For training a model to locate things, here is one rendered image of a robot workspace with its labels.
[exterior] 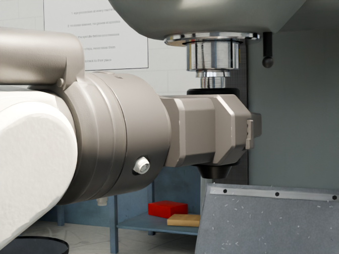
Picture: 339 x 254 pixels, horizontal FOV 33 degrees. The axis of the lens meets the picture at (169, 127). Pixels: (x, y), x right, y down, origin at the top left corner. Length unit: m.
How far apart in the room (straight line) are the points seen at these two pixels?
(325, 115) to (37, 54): 0.58
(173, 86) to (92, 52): 0.94
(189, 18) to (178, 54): 4.74
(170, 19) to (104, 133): 0.13
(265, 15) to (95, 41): 5.18
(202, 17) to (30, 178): 0.20
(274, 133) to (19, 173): 0.62
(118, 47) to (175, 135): 5.07
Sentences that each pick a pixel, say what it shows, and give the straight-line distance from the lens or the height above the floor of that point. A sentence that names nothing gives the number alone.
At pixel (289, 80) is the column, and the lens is 0.87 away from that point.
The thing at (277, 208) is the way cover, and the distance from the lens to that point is 0.87.
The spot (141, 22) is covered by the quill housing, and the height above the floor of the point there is 1.32.
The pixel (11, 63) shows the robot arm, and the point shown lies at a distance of 0.34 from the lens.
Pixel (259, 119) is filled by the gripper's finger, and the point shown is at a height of 1.24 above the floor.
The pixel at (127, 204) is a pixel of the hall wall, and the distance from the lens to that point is 5.50.
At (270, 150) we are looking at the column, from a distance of 0.88.
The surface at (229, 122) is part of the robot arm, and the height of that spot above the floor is 1.24.
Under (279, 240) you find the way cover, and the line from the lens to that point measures 0.86.
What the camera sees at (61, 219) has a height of 0.07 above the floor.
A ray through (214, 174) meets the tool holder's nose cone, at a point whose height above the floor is 1.19.
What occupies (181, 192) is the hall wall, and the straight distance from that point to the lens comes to 5.21.
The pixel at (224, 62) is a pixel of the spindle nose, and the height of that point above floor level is 1.29.
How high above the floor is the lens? 1.26
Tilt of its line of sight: 3 degrees down
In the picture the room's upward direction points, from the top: 1 degrees counter-clockwise
